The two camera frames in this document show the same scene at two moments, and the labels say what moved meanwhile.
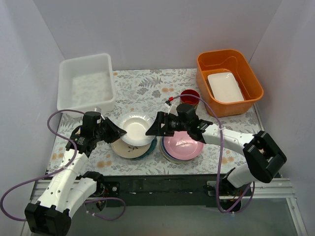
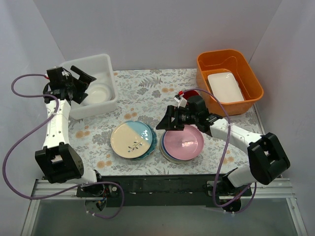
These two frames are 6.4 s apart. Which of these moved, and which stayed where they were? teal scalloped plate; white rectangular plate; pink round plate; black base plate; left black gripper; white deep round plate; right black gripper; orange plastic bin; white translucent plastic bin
Moved: right black gripper; left black gripper; white deep round plate
Stayed: pink round plate; black base plate; white translucent plastic bin; white rectangular plate; teal scalloped plate; orange plastic bin
